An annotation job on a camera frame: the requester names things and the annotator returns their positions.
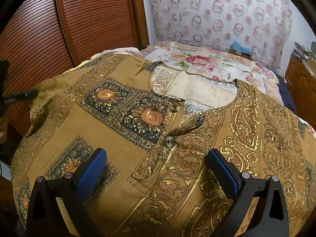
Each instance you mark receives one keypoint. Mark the wooden side cabinet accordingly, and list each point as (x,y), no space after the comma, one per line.
(301,85)

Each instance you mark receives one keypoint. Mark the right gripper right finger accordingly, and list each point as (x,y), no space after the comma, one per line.
(270,217)

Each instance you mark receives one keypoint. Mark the floral bed blanket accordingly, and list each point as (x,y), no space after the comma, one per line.
(220,66)

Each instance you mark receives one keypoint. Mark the stack of folded fabrics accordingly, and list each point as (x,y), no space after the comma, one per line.
(302,52)

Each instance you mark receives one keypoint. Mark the brown louvered wardrobe door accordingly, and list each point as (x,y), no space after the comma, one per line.
(43,38)

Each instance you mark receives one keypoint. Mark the brown patterned shirt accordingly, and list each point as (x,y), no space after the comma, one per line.
(157,125)

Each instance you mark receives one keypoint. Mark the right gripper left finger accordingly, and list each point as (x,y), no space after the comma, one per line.
(44,217)

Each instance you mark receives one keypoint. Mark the pink circle patterned curtain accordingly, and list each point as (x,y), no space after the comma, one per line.
(261,26)

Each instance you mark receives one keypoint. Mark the cardboard box with blue cloth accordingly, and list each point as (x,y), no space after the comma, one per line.
(238,50)

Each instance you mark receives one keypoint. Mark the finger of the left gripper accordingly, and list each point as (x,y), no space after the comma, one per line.
(20,96)

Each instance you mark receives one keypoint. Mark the pink pillow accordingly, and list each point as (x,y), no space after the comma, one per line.
(131,51)

